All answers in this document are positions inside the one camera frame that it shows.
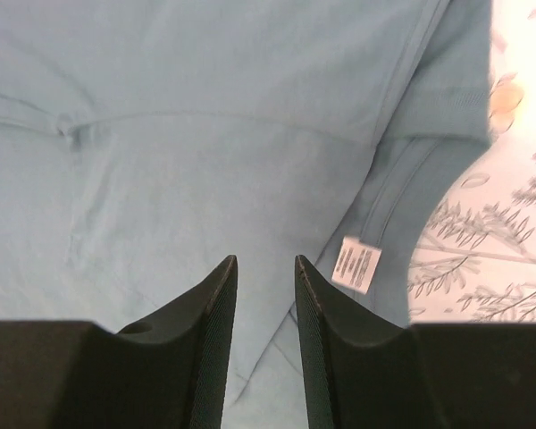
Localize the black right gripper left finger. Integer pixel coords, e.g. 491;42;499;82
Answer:
0;256;238;428

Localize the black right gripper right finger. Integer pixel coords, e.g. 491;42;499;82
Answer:
295;256;536;429

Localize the blue t shirt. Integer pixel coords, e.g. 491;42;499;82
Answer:
0;1;491;428

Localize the floral table mat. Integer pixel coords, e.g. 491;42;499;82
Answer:
407;1;536;323

